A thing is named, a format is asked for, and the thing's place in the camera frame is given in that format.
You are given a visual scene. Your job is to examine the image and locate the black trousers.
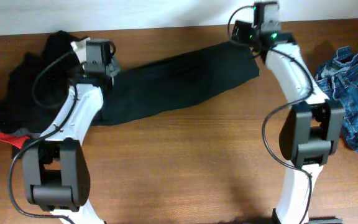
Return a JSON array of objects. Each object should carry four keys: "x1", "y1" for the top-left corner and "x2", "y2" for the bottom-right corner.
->
[{"x1": 91, "y1": 42, "x2": 259, "y2": 126}]

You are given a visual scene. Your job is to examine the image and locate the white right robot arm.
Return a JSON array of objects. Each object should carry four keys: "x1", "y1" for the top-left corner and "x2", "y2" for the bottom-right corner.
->
[{"x1": 227, "y1": 1, "x2": 344, "y2": 224}]

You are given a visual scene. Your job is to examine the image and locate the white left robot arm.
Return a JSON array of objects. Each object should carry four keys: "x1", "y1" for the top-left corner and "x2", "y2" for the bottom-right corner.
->
[{"x1": 13, "y1": 38, "x2": 121, "y2": 223}]

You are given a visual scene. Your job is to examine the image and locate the black garment pile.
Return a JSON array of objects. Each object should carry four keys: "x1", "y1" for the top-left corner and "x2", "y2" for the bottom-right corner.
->
[{"x1": 0, "y1": 30, "x2": 79, "y2": 136}]

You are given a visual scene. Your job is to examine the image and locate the blue denim jeans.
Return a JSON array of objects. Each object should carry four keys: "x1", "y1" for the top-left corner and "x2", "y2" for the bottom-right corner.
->
[{"x1": 315, "y1": 46, "x2": 358, "y2": 152}]

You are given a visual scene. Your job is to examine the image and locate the red and grey garment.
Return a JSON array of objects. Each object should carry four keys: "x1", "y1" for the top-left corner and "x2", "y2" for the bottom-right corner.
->
[{"x1": 0, "y1": 132, "x2": 32, "y2": 159}]

